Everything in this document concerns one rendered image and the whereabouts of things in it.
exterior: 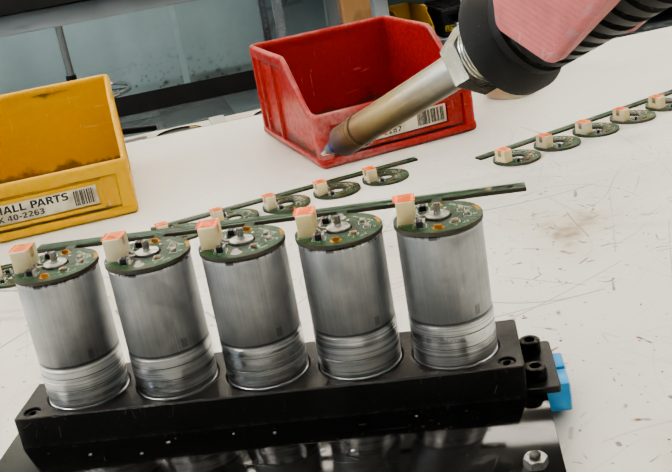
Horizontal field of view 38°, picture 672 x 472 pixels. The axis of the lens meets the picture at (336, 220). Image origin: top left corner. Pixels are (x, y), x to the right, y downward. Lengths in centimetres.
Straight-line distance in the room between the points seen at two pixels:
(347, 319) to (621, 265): 14
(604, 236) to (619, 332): 8
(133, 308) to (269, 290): 4
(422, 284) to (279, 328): 4
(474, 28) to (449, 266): 9
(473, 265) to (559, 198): 19
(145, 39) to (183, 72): 23
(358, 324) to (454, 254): 3
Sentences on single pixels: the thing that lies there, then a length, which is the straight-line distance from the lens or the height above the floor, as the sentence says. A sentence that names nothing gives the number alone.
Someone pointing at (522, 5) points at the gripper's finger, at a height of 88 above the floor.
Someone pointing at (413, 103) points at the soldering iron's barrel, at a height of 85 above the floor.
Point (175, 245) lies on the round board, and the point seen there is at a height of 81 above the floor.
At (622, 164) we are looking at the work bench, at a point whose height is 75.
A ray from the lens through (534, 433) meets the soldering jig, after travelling 27.
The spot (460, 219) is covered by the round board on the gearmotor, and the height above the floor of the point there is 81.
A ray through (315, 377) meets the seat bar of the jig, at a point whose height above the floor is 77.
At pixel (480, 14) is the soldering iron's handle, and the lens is 19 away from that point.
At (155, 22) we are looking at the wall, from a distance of 467.
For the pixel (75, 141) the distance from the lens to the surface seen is 66.
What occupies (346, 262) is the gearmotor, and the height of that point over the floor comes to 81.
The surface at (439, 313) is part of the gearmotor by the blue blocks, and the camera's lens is 27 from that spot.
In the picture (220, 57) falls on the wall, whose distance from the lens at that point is 472.
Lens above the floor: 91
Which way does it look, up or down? 19 degrees down
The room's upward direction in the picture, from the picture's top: 10 degrees counter-clockwise
